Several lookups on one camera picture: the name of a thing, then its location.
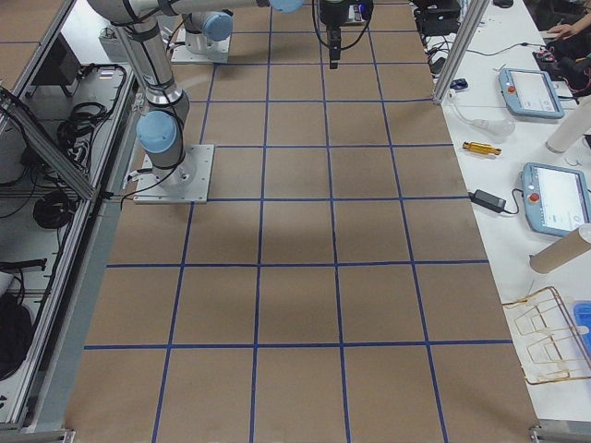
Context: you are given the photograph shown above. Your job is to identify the person hand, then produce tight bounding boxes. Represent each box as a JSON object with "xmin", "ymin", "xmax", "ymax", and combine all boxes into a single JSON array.
[{"xmin": 548, "ymin": 24, "xmax": 584, "ymax": 40}]

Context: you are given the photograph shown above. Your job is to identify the near blue teach pendant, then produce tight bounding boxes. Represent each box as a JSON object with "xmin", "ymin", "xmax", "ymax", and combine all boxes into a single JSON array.
[{"xmin": 521, "ymin": 162, "xmax": 590, "ymax": 236}]

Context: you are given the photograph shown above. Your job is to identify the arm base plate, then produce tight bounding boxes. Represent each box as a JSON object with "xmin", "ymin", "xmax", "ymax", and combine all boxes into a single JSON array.
[
  {"xmin": 171, "ymin": 28, "xmax": 231, "ymax": 65},
  {"xmin": 132, "ymin": 144, "xmax": 214, "ymax": 204}
]

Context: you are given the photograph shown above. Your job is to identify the black power adapter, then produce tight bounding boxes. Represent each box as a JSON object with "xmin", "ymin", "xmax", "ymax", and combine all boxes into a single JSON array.
[{"xmin": 468, "ymin": 189, "xmax": 506, "ymax": 213}]

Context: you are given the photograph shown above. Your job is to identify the blue plastic box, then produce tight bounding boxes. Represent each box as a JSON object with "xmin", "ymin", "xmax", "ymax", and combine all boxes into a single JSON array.
[{"xmin": 573, "ymin": 301, "xmax": 591, "ymax": 355}]

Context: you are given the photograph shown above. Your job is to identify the cardboard tube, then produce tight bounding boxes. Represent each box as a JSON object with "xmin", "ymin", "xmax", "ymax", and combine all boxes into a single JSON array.
[{"xmin": 529, "ymin": 223, "xmax": 590, "ymax": 274}]

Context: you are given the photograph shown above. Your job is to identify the far blue teach pendant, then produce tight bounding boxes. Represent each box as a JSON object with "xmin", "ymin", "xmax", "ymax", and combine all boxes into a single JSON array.
[{"xmin": 498, "ymin": 68, "xmax": 564, "ymax": 120}]

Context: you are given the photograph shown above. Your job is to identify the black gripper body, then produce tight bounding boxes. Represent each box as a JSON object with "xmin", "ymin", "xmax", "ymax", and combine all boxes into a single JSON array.
[{"xmin": 320, "ymin": 0, "xmax": 347, "ymax": 50}]

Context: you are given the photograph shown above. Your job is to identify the small blue device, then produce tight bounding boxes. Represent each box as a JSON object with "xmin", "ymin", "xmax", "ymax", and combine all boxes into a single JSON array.
[{"xmin": 450, "ymin": 78, "xmax": 468, "ymax": 90}]

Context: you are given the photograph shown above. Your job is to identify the gold cylindrical tool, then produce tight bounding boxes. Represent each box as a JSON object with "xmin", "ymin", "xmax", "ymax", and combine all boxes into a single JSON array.
[{"xmin": 462, "ymin": 142, "xmax": 502, "ymax": 156}]

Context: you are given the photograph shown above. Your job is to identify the aluminium frame post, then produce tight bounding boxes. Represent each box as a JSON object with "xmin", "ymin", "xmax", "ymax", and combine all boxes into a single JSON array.
[{"xmin": 433, "ymin": 0, "xmax": 488, "ymax": 104}]

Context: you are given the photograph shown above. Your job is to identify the blue teach pendant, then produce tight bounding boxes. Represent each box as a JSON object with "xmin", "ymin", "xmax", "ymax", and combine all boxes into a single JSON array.
[
  {"xmin": 521, "ymin": 162, "xmax": 590, "ymax": 236},
  {"xmin": 498, "ymin": 68, "xmax": 564, "ymax": 120}
]

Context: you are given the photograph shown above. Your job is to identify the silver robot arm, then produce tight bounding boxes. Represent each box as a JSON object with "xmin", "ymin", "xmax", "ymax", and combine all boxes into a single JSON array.
[
  {"xmin": 89, "ymin": 1, "xmax": 303, "ymax": 189},
  {"xmin": 182, "ymin": 11, "xmax": 234, "ymax": 54}
]

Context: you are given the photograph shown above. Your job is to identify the gold wire rack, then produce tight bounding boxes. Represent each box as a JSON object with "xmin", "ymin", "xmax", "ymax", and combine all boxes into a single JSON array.
[{"xmin": 502, "ymin": 286, "xmax": 590, "ymax": 386}]

